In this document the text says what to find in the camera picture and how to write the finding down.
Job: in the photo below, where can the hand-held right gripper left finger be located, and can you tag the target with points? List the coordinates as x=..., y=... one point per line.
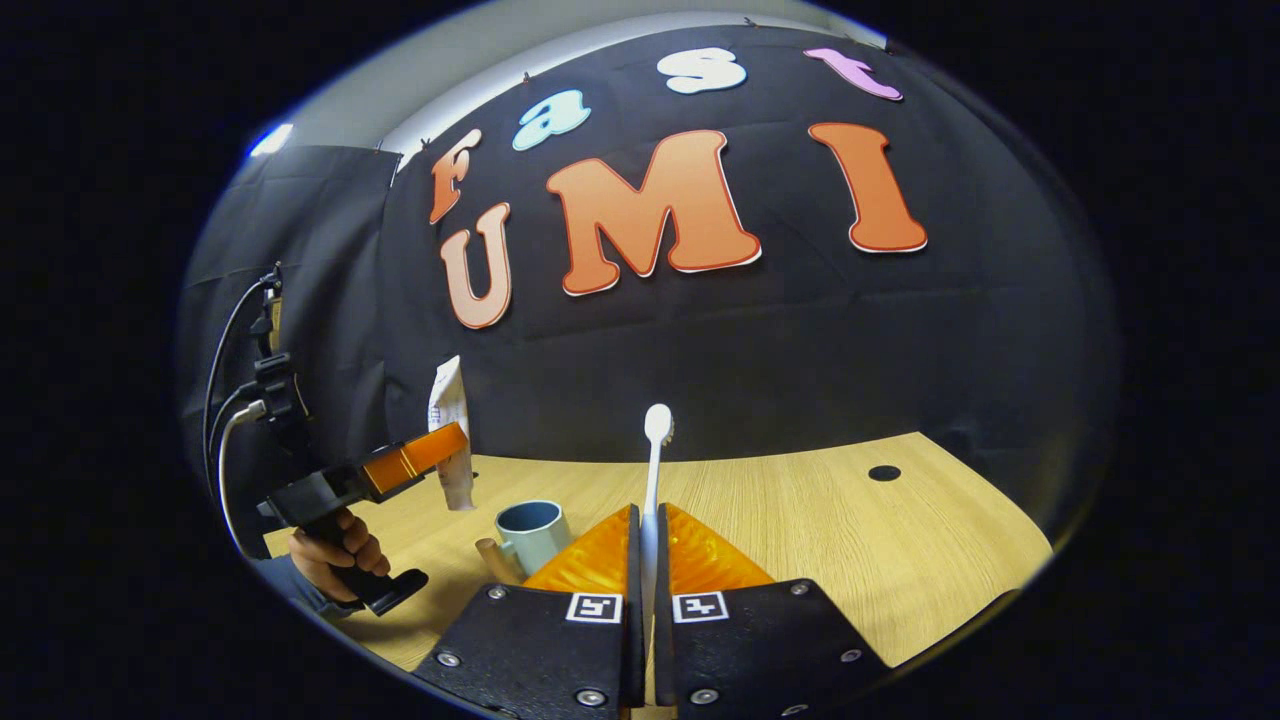
x=540, y=650

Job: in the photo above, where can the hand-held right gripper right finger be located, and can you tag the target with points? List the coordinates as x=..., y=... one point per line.
x=760, y=650

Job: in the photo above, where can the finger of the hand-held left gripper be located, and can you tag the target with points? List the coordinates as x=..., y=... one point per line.
x=415, y=455

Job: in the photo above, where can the white toothpaste tube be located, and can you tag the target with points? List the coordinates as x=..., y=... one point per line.
x=452, y=420

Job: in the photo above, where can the white toothbrush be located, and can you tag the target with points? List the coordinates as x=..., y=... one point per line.
x=655, y=470

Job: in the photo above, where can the black backdrop cloth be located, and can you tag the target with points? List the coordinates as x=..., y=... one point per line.
x=800, y=350

